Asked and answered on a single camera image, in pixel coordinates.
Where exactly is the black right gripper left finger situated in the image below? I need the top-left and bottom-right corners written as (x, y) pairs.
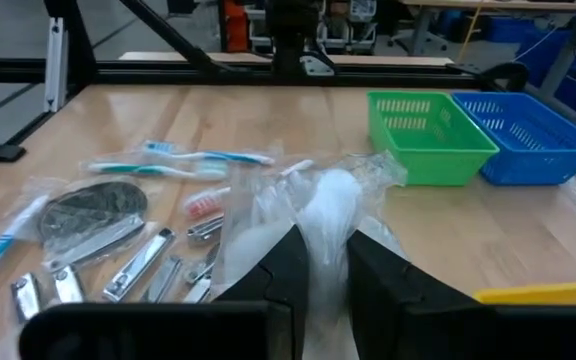
top-left (17, 224), bottom-right (310, 360)

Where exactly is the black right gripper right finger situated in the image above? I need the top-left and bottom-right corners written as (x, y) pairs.
top-left (346, 229), bottom-right (576, 360)

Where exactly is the silver nail clipper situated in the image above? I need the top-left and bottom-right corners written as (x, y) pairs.
top-left (181, 243), bottom-right (222, 304)
top-left (185, 214), bottom-right (225, 247)
top-left (51, 263), bottom-right (87, 304)
top-left (101, 227), bottom-right (177, 304)
top-left (42, 213), bottom-right (148, 274)
top-left (9, 272), bottom-right (43, 324)
top-left (141, 254), bottom-right (184, 304)

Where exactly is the red white toothbrush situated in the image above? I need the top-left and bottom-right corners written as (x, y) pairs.
top-left (181, 158), bottom-right (315, 220)

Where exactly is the teal white toothbrush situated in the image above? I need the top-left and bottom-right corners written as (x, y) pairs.
top-left (81, 159), bottom-right (230, 182)

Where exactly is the black hair net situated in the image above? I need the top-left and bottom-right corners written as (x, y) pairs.
top-left (36, 179), bottom-right (149, 244)

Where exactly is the green plastic basket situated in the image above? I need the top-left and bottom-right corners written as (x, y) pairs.
top-left (366, 90), bottom-right (501, 188)

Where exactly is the yellow plastic basket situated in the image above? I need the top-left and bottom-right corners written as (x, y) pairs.
top-left (472, 279), bottom-right (576, 306)

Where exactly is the blue plastic basket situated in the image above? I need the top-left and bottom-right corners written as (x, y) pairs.
top-left (451, 91), bottom-right (576, 187)

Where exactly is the orange machine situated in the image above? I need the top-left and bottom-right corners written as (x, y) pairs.
top-left (222, 0), bottom-right (250, 54)

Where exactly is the white equipment cart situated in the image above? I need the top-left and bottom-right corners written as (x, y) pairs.
top-left (317, 0), bottom-right (378, 54)

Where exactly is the grey office chair base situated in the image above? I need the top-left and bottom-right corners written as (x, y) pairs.
top-left (386, 7), bottom-right (449, 56)

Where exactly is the wooden background table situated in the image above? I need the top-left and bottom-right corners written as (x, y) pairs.
top-left (400, 0), bottom-right (576, 101)

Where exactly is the white metal bracket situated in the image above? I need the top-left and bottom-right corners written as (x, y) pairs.
top-left (42, 17), bottom-right (70, 114)

